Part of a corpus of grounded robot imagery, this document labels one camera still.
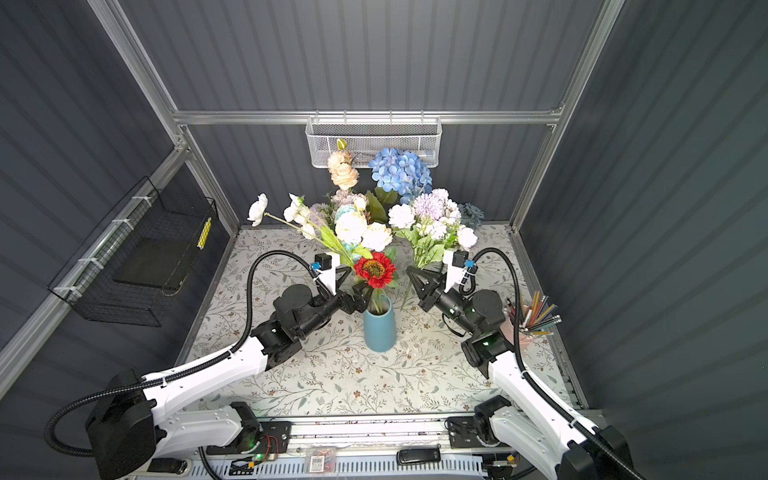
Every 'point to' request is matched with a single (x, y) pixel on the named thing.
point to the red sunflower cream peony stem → (375, 268)
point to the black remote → (419, 455)
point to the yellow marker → (205, 232)
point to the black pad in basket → (155, 261)
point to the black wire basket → (87, 282)
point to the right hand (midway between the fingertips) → (411, 275)
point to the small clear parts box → (321, 461)
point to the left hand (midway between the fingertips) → (363, 273)
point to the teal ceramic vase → (380, 324)
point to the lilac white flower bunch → (322, 213)
